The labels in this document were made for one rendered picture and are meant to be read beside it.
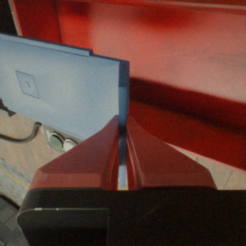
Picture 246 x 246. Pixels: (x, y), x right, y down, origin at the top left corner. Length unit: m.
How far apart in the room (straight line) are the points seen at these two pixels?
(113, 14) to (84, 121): 0.13
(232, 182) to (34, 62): 0.25
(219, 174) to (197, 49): 0.16
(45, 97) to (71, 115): 0.03
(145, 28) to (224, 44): 0.08
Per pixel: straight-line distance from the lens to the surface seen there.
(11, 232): 5.13
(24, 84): 0.19
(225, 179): 0.30
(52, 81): 0.16
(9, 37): 0.18
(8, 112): 0.31
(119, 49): 0.25
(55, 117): 0.18
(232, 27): 0.21
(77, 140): 0.34
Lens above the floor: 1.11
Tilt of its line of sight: 44 degrees down
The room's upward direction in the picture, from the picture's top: 135 degrees counter-clockwise
